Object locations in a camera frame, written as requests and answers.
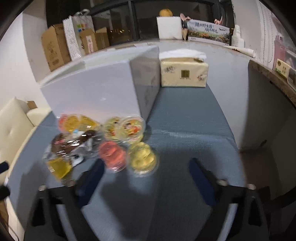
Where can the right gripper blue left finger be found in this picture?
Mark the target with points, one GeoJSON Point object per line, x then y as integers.
{"type": "Point", "coordinates": [88, 182]}

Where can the white cardboard storage box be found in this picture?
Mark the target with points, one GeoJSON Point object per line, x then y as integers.
{"type": "Point", "coordinates": [121, 82]}

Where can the white dotted paper bag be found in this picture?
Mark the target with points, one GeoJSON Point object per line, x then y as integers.
{"type": "Point", "coordinates": [73, 26]}

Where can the green white small box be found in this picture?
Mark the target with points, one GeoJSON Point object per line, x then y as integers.
{"type": "Point", "coordinates": [283, 69]}

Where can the amber jelly cup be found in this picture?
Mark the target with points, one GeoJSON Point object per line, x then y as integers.
{"type": "Point", "coordinates": [87, 123]}

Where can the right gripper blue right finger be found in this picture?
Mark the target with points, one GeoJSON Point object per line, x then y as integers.
{"type": "Point", "coordinates": [205, 181]}

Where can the blue grey table mat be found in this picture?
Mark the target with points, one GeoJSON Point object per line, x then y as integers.
{"type": "Point", "coordinates": [134, 180]}

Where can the yellow pomelo fruit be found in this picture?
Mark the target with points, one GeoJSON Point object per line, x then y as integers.
{"type": "Point", "coordinates": [165, 13]}

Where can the cartoon lid jelly cup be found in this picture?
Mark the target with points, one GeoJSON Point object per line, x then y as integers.
{"type": "Point", "coordinates": [131, 129]}

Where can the brown meat snack packet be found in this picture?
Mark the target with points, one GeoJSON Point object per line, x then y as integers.
{"type": "Point", "coordinates": [74, 148]}

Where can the landscape printed long box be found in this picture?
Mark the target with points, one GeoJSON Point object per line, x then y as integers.
{"type": "Point", "coordinates": [205, 30]}

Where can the white plastic bottle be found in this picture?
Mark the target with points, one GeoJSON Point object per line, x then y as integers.
{"type": "Point", "coordinates": [237, 41]}

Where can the white silver snack packet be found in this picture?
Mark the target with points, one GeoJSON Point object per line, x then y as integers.
{"type": "Point", "coordinates": [60, 167]}

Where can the cream leather sofa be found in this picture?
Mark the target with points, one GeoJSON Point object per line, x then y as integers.
{"type": "Point", "coordinates": [17, 127]}

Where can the rolled white paper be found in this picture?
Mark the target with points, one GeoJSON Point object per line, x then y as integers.
{"type": "Point", "coordinates": [246, 51]}

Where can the orange yellow jelly cup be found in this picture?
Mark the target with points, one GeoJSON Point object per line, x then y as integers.
{"type": "Point", "coordinates": [71, 123]}

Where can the small red jelly cup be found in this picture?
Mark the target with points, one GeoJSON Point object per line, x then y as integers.
{"type": "Point", "coordinates": [61, 121]}

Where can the pale yellow jelly cup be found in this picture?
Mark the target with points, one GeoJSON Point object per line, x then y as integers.
{"type": "Point", "coordinates": [109, 129]}

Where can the white foam box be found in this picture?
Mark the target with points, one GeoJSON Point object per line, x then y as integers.
{"type": "Point", "coordinates": [169, 28]}

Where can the open small cardboard box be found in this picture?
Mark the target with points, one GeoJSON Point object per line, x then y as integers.
{"type": "Point", "coordinates": [94, 41]}

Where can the yellow tissue paper pack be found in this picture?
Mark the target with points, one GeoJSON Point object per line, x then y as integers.
{"type": "Point", "coordinates": [183, 68]}

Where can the wooden side shelf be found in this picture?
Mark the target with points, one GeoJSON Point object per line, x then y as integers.
{"type": "Point", "coordinates": [275, 79]}

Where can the tall brown cardboard box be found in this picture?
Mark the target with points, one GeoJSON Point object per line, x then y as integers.
{"type": "Point", "coordinates": [55, 47]}

